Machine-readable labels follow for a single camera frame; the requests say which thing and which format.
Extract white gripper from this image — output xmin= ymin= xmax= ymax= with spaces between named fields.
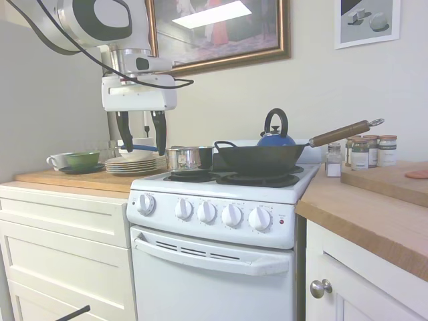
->
xmin=101 ymin=74 xmax=178 ymax=156

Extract white burner knob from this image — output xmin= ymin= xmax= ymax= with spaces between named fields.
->
xmin=175 ymin=197 xmax=195 ymax=221
xmin=197 ymin=201 xmax=217 ymax=225
xmin=221 ymin=203 xmax=244 ymax=229
xmin=247 ymin=206 xmax=272 ymax=232

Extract white electric stove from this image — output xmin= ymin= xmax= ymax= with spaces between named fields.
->
xmin=126 ymin=138 xmax=327 ymax=321

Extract white bowl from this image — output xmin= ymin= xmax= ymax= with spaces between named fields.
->
xmin=118 ymin=143 xmax=158 ymax=161

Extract stack of white plates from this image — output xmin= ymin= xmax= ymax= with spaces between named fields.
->
xmin=105 ymin=156 xmax=158 ymax=163

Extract dark saucer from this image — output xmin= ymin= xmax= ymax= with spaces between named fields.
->
xmin=59 ymin=163 xmax=106 ymax=175

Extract green bowl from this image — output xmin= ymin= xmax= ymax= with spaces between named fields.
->
xmin=64 ymin=150 xmax=101 ymax=170

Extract grey frying pan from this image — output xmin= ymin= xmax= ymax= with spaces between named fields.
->
xmin=198 ymin=146 xmax=215 ymax=170

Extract large white oven knob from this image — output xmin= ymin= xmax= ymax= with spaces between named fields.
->
xmin=136 ymin=193 xmax=157 ymax=217

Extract large wooden counter board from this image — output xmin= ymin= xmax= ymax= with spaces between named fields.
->
xmin=15 ymin=166 xmax=170 ymax=194

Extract white cup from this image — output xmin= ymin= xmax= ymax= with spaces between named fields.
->
xmin=45 ymin=152 xmax=73 ymax=172

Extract large black coil burner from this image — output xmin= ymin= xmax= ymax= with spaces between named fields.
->
xmin=216 ymin=172 xmax=301 ymax=187

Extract gold framed painting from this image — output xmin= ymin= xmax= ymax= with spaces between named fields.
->
xmin=145 ymin=0 xmax=292 ymax=77

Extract white drawer cabinet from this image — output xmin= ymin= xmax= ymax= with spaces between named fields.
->
xmin=0 ymin=185 xmax=138 ymax=321

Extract white oven door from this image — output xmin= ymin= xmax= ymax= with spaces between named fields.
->
xmin=129 ymin=224 xmax=297 ymax=321

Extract glass salt shaker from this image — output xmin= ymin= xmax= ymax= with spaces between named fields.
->
xmin=326 ymin=142 xmax=342 ymax=177

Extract black tripod leg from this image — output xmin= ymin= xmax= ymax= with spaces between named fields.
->
xmin=55 ymin=304 xmax=91 ymax=321

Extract spice jar copper lid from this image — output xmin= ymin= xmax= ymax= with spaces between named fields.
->
xmin=345 ymin=135 xmax=362 ymax=167
xmin=362 ymin=134 xmax=380 ymax=168

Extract spice jar green contents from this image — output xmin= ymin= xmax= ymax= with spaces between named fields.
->
xmin=350 ymin=138 xmax=369 ymax=171

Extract silver cabinet knob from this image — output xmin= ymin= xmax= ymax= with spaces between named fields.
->
xmin=310 ymin=278 xmax=334 ymax=300

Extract spice jar white label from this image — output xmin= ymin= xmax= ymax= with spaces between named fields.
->
xmin=377 ymin=134 xmax=398 ymax=167

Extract wooden cutting board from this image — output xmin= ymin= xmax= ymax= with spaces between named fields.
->
xmin=340 ymin=159 xmax=428 ymax=209

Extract grey poster cube and sphere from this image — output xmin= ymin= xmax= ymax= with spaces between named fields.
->
xmin=334 ymin=0 xmax=401 ymax=50

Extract white cabinet with knob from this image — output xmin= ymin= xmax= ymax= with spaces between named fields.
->
xmin=304 ymin=219 xmax=428 ymax=321

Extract steel saucepan blue handle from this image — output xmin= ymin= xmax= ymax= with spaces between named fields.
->
xmin=120 ymin=144 xmax=201 ymax=172

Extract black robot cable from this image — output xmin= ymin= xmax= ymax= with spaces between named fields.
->
xmin=5 ymin=0 xmax=195 ymax=90

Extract black wok wooden handle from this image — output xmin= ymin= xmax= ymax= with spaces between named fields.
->
xmin=213 ymin=118 xmax=385 ymax=177

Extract blue kettle black handle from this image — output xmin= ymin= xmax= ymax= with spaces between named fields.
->
xmin=256 ymin=108 xmax=300 ymax=148

